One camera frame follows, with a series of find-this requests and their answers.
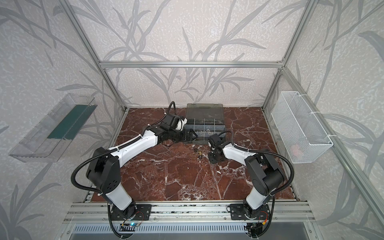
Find white wire mesh basket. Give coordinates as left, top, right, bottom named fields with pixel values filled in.
left=272, top=91, right=333, bottom=164

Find aluminium back crossbar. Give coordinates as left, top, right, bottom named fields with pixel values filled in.
left=100, top=61, right=283, bottom=69

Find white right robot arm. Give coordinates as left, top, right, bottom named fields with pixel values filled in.
left=208, top=141, right=287, bottom=210

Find aluminium frame post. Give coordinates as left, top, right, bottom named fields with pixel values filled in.
left=262, top=0, right=319, bottom=110

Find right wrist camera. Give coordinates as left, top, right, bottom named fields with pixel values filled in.
left=208, top=134, right=224, bottom=149

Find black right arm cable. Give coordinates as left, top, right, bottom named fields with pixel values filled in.
left=217, top=130, right=295, bottom=196

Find aluminium front rail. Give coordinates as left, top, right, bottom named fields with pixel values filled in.
left=63, top=201, right=315, bottom=224

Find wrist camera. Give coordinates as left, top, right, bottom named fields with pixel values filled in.
left=161, top=114, right=188, bottom=131
left=208, top=134, right=224, bottom=149

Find clear plastic wall tray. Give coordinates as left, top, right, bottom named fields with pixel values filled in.
left=9, top=94, right=97, bottom=163

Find grey plastic organizer box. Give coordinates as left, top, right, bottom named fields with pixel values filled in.
left=185, top=104, right=226, bottom=145

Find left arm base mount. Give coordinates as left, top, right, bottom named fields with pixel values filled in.
left=111, top=204, right=152, bottom=221

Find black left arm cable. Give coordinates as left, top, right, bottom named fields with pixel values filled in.
left=70, top=134, right=145, bottom=239

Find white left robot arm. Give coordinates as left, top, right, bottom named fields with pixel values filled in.
left=86, top=126, right=198, bottom=211

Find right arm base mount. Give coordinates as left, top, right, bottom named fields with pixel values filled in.
left=227, top=204, right=270, bottom=221

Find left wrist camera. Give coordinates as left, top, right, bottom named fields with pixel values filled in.
left=161, top=114, right=188, bottom=131

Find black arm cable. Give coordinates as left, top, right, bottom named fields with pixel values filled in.
left=70, top=134, right=145, bottom=239
left=217, top=130, right=295, bottom=196

